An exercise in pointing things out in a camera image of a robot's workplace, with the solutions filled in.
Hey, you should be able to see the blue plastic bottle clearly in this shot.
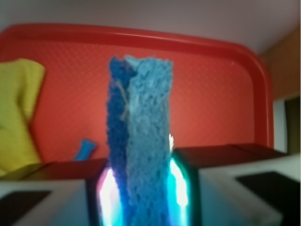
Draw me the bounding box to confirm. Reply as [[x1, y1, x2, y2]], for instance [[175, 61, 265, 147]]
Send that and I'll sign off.
[[73, 139, 96, 161]]

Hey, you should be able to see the yellow cloth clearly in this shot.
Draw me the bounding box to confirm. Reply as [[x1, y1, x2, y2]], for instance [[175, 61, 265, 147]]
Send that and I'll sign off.
[[0, 58, 45, 176]]

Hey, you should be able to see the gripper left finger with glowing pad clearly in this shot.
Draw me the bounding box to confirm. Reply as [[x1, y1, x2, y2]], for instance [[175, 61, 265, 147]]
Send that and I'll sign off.
[[0, 159, 122, 226]]

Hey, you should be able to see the blue sponge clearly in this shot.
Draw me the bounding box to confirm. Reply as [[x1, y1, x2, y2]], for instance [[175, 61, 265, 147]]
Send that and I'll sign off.
[[107, 56, 173, 226]]

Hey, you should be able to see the red plastic tray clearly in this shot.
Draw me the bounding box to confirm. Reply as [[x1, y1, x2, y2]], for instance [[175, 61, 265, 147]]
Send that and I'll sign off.
[[0, 24, 274, 162]]

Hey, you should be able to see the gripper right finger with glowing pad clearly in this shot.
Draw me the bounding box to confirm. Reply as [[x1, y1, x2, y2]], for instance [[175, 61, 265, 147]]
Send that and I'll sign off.
[[171, 144, 301, 226]]

